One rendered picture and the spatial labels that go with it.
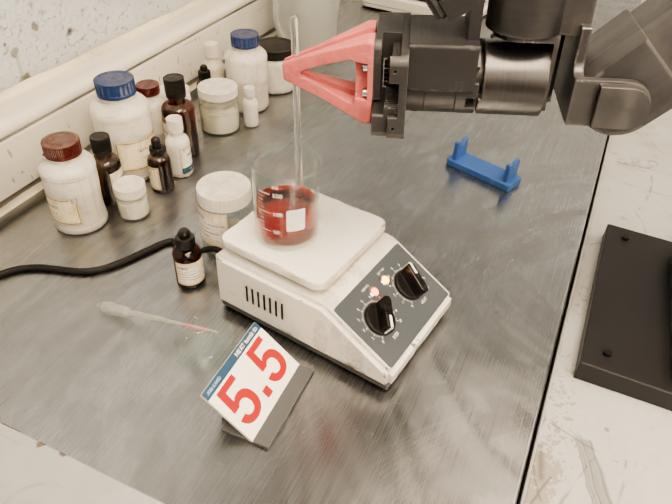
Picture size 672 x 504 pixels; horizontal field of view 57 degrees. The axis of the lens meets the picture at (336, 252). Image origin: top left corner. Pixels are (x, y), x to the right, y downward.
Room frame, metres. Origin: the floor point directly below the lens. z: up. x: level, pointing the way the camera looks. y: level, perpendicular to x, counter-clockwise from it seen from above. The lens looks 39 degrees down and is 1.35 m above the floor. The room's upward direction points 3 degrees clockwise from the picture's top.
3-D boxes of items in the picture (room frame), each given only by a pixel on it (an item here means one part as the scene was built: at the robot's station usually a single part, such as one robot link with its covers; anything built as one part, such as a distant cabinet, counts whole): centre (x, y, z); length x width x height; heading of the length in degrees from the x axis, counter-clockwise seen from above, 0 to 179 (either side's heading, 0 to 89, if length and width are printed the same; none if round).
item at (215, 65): (0.93, 0.21, 0.94); 0.03 x 0.03 x 0.09
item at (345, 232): (0.48, 0.03, 0.98); 0.12 x 0.12 x 0.01; 58
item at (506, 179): (0.73, -0.20, 0.92); 0.10 x 0.03 x 0.04; 49
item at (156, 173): (0.66, 0.23, 0.94); 0.03 x 0.03 x 0.07
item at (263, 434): (0.34, 0.06, 0.92); 0.09 x 0.06 x 0.04; 159
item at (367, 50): (0.49, 0.00, 1.15); 0.09 x 0.07 x 0.07; 85
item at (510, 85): (0.47, -0.13, 1.16); 0.07 x 0.06 x 0.07; 85
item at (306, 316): (0.46, 0.01, 0.94); 0.22 x 0.13 x 0.08; 58
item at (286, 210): (0.47, 0.05, 1.03); 0.07 x 0.06 x 0.08; 64
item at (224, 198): (0.56, 0.12, 0.94); 0.06 x 0.06 x 0.08
